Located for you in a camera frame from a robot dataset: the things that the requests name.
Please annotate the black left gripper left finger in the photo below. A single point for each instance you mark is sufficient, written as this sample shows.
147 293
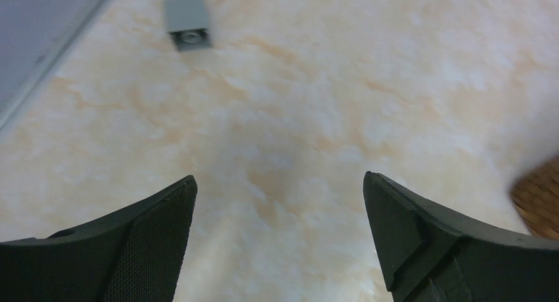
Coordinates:
133 254

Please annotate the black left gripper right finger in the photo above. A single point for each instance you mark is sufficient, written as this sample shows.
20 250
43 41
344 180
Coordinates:
428 252

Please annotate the brown woven divided basket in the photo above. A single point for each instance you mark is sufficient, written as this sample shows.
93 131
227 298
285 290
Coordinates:
535 197

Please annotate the grey small tool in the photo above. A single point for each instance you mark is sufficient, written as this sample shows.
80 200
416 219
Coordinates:
187 22

